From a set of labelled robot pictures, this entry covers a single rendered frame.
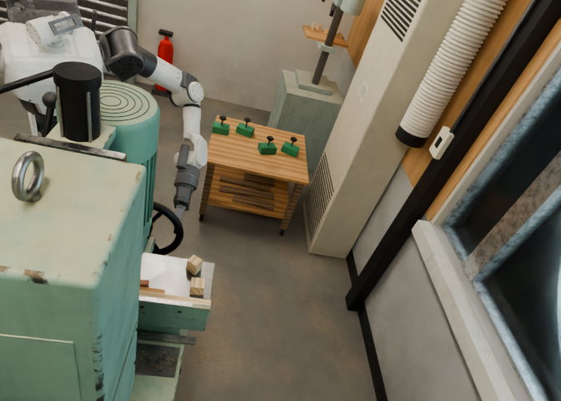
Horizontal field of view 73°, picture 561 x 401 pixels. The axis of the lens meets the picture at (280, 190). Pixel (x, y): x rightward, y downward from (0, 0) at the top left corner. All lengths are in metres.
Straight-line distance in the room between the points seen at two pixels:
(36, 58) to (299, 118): 2.11
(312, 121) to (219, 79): 1.32
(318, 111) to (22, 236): 2.73
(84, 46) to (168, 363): 0.99
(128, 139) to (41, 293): 0.33
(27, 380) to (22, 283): 0.22
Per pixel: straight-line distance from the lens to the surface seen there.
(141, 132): 0.73
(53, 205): 0.54
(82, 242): 0.49
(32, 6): 1.50
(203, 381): 2.07
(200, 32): 3.91
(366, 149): 2.17
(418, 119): 1.93
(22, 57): 1.36
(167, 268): 1.25
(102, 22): 4.08
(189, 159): 1.53
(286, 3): 3.81
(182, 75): 1.55
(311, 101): 3.02
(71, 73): 0.60
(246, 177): 2.79
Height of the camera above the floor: 1.89
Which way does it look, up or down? 38 degrees down
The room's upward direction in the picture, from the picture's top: 19 degrees clockwise
